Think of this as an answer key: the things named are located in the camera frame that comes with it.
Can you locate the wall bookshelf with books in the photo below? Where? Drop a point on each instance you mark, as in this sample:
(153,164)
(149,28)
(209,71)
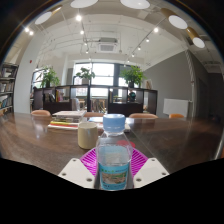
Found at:
(7,88)

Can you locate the clear blue-capped water bottle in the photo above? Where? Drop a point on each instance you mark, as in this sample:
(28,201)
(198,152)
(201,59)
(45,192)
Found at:
(114,160)

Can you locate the ceiling lights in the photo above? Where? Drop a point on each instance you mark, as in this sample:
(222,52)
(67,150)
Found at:
(135,3)

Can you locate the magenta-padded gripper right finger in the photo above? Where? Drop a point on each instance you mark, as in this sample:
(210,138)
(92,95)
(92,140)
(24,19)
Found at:
(150,171)

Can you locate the stack of books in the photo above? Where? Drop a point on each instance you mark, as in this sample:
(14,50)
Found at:
(66,119)

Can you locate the flat round red coaster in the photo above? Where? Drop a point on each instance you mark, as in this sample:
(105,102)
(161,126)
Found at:
(132,144)

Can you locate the white ceiling air conditioner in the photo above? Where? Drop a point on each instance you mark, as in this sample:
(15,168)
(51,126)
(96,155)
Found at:
(107,45)

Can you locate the beige paper cup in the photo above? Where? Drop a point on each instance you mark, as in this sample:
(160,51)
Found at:
(87,135)

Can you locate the potted green plant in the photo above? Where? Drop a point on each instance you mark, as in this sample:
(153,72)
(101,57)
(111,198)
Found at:
(49,78)
(132,75)
(85,74)

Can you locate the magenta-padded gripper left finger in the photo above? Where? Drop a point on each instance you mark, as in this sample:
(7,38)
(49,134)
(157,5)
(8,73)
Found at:
(77,173)

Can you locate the large window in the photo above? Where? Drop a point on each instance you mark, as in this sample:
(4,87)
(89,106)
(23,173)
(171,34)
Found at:
(103,71)

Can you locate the dark open shelf unit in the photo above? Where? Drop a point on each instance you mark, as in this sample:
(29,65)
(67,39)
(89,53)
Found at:
(121,107)

